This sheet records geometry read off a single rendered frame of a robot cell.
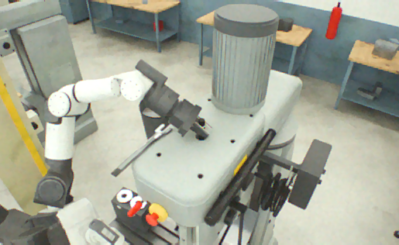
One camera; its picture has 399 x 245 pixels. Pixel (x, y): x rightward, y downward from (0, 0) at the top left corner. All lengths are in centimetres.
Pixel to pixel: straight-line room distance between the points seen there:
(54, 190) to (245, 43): 74
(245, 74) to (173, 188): 41
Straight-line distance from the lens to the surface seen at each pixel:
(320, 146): 117
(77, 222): 105
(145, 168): 79
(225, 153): 82
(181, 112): 81
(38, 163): 277
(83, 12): 828
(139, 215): 162
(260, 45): 85
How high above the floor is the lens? 247
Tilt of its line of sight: 39 degrees down
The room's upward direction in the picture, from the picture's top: straight up
